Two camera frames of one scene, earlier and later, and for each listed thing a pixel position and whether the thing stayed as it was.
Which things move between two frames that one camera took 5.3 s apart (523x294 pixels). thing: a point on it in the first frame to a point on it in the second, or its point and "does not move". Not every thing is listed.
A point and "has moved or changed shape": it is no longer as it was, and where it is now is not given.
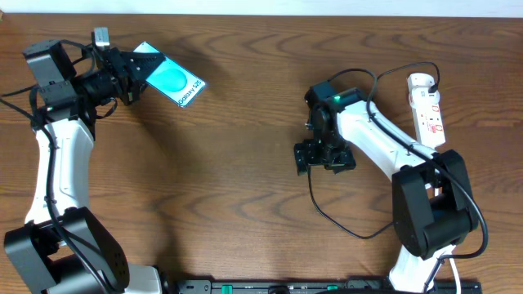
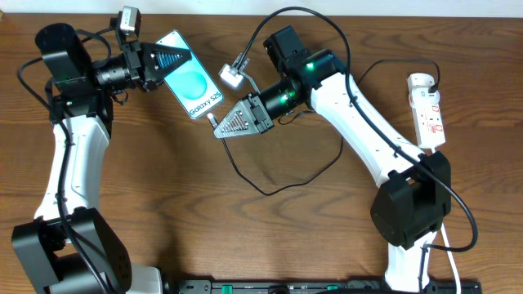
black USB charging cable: x=433 y=88 to x=433 y=91
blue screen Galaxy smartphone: x=171 y=80 has moved or changed shape
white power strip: x=430 y=125 does not move
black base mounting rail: x=324 y=287 does not move
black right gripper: x=305 y=155 to x=263 y=125
